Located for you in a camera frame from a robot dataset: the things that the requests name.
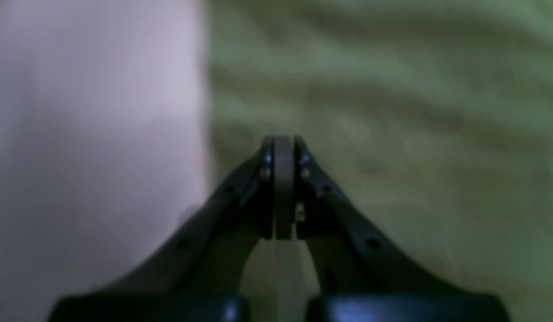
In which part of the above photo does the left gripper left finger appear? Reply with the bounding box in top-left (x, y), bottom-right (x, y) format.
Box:
top-left (49, 136), bottom-right (285, 322)

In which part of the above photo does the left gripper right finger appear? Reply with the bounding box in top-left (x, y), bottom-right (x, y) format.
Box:
top-left (294, 136), bottom-right (510, 322)

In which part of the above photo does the green t-shirt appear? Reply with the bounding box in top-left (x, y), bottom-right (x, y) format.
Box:
top-left (208, 0), bottom-right (553, 322)

